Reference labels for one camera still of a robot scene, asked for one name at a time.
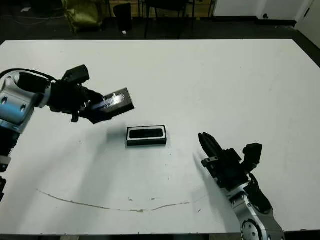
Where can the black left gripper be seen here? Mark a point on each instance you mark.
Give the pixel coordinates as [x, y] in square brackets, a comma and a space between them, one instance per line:
[66, 97]

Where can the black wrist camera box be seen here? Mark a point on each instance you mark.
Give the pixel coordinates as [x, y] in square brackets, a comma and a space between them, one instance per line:
[253, 153]
[77, 73]

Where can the black box lid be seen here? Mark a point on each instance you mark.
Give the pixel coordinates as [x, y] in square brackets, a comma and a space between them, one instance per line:
[120, 105]

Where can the white paper sheet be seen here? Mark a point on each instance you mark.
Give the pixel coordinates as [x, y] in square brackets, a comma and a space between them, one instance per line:
[25, 10]

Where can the black mesh chair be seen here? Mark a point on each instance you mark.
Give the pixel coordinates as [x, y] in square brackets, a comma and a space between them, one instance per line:
[167, 3]

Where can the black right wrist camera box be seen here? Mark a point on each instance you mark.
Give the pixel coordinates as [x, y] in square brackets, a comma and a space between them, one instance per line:
[253, 153]

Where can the light plywood crate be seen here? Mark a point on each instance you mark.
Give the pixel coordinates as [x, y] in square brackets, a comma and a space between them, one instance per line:
[202, 8]
[137, 10]

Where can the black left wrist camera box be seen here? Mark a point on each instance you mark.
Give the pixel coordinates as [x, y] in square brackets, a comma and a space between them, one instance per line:
[77, 73]

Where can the white door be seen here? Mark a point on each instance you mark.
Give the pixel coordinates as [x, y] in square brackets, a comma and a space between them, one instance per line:
[311, 22]

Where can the yellow-green plastic bag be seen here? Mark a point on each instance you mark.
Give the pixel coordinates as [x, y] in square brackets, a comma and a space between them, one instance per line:
[82, 13]

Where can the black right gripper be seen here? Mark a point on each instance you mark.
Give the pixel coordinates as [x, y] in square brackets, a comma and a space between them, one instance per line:
[227, 170]

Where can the black box base white insert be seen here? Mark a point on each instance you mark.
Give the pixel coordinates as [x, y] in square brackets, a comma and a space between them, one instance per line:
[146, 143]

